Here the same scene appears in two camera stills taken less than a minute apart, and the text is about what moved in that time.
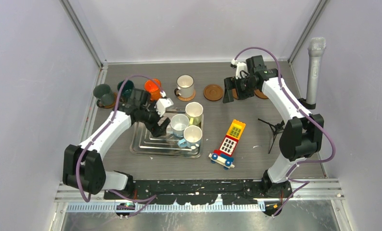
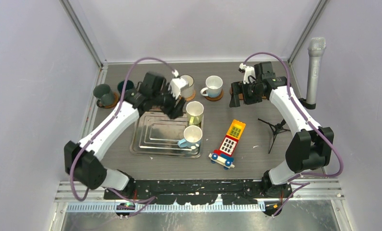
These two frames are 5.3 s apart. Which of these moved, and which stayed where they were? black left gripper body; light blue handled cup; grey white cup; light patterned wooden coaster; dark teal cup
Moved: black left gripper body; grey white cup
Stayed: dark teal cup; light blue handled cup; light patterned wooden coaster
